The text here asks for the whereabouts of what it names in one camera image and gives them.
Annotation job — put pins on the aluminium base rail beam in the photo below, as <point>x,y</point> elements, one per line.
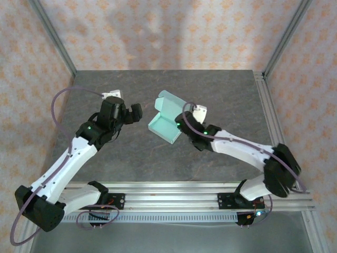
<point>171,200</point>

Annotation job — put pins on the teal paper box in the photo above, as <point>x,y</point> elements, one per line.
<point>163,126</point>

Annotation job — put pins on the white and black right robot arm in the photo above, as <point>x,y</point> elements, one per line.
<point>237,147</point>

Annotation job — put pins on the aluminium frame leg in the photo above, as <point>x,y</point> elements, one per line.
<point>312,232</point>
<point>26,237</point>

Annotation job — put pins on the black base connector bracket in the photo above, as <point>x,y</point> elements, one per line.
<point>248,220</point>
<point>99,216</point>

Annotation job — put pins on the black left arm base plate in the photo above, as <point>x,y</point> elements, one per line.
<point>119,201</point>

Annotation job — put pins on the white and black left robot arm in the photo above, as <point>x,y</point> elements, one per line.
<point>68,163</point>

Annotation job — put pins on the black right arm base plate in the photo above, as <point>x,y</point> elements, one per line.
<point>223,201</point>

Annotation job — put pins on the aluminium corner post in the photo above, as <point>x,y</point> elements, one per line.
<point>285,39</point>
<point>56,42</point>

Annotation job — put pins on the aluminium side rail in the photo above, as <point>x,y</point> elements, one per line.
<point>271,118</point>

